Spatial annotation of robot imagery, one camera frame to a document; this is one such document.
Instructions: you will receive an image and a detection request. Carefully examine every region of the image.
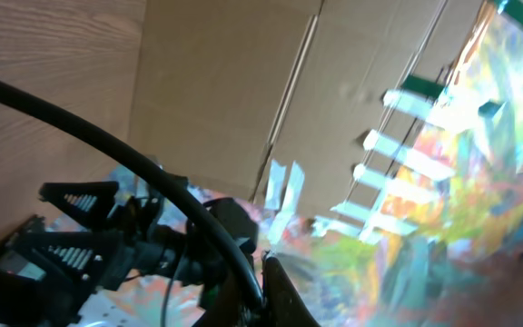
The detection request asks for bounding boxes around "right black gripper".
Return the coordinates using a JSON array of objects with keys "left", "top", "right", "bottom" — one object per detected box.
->
[{"left": 12, "top": 182, "right": 187, "bottom": 291}]

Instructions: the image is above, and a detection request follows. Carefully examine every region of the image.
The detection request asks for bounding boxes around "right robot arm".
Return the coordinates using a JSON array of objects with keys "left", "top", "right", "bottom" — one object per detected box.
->
[{"left": 5, "top": 182, "right": 260, "bottom": 326}]

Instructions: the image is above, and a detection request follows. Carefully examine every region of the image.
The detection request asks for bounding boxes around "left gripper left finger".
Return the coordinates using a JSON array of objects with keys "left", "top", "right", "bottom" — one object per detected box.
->
[{"left": 192, "top": 272, "right": 248, "bottom": 327}]

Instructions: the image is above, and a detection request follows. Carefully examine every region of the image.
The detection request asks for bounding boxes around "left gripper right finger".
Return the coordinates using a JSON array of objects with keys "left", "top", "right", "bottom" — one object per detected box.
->
[{"left": 261, "top": 254, "right": 320, "bottom": 327}]

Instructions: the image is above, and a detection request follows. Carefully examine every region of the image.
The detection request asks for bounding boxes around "brown cardboard sheet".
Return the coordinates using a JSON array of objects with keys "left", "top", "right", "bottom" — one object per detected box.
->
[{"left": 130, "top": 0, "right": 481, "bottom": 216}]

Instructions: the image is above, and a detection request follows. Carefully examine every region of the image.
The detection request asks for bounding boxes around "black usb cable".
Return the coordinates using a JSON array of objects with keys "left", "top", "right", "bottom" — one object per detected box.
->
[{"left": 0, "top": 68, "right": 265, "bottom": 312}]

